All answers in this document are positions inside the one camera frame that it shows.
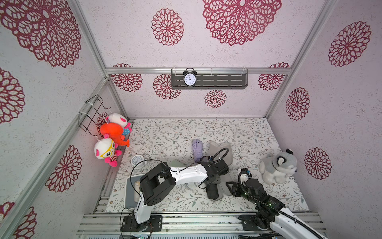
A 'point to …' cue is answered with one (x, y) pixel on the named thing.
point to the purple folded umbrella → (197, 149)
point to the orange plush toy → (115, 132)
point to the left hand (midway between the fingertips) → (213, 179)
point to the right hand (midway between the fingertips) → (227, 183)
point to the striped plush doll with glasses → (106, 148)
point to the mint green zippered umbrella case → (176, 163)
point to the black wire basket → (88, 111)
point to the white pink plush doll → (119, 118)
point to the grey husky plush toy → (276, 167)
